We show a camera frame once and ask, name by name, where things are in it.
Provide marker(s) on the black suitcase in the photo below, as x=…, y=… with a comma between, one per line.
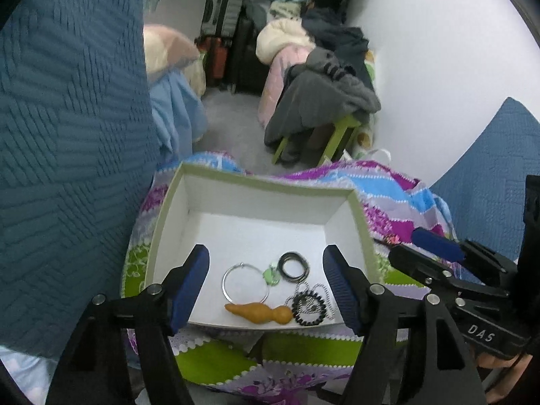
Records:
x=249, y=55

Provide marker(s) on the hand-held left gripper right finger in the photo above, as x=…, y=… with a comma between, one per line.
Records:
x=341, y=289

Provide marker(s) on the pale blue blanket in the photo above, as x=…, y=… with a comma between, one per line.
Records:
x=17, y=371

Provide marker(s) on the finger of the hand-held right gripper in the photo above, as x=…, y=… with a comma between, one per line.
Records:
x=415, y=263
x=436, y=244

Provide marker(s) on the green jade pendant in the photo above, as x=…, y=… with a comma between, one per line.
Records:
x=271, y=277

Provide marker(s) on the person's right hand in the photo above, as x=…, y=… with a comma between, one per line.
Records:
x=502, y=371

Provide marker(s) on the silver bangle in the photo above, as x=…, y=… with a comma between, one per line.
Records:
x=225, y=284

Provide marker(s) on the green stool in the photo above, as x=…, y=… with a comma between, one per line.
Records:
x=344, y=128

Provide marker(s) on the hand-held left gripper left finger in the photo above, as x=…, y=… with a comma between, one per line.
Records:
x=190, y=289

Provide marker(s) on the grey hard-shell suitcase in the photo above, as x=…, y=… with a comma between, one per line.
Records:
x=219, y=12

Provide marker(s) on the orange suitcase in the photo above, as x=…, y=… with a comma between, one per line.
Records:
x=217, y=61

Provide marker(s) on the green cardboard box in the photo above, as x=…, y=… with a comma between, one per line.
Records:
x=253, y=236

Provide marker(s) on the pink and cream pillow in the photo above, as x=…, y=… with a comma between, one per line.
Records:
x=168, y=50

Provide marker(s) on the floral folded mat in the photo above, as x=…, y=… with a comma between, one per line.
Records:
x=366, y=135

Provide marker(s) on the light blue bed sheet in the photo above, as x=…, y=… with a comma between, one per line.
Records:
x=177, y=114

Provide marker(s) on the blue quilted cushion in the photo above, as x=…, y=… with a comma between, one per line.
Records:
x=485, y=185
x=71, y=156

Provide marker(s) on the colourful striped floral cloth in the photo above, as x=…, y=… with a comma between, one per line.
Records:
x=295, y=350

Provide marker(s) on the cream padded jacket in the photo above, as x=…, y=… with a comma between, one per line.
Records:
x=280, y=36

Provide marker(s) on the orange gourd pendant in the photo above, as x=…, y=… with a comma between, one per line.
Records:
x=257, y=314

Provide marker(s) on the dark navy garment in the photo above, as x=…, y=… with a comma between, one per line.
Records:
x=337, y=38

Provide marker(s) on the cream patterned bedding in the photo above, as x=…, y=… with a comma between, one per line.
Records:
x=197, y=76

